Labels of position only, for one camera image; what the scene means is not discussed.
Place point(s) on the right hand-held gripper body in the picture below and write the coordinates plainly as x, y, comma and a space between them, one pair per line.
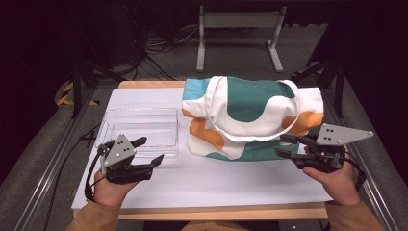
330, 136

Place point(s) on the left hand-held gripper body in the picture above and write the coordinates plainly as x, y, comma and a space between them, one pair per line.
117, 154

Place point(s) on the clear plastic container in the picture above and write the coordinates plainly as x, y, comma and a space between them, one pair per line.
141, 128

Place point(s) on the white green orange tote bag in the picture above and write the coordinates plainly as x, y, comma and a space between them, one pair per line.
253, 106

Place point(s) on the person's left hand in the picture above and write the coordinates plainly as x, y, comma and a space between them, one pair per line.
110, 192

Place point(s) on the person's right hand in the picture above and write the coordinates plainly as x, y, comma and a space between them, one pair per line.
336, 186

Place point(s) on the black metal stand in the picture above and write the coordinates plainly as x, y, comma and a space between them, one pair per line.
77, 83
336, 77

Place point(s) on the white table mat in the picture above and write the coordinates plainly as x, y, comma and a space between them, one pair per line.
208, 183

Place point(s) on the yellow black hazard tape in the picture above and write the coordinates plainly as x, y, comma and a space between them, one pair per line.
65, 93

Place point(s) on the wooden table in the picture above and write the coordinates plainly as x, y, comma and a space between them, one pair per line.
224, 213

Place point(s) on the grey metal stand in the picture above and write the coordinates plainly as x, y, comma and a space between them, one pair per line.
240, 20

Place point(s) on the aluminium rail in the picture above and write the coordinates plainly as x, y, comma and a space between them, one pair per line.
48, 173
372, 186

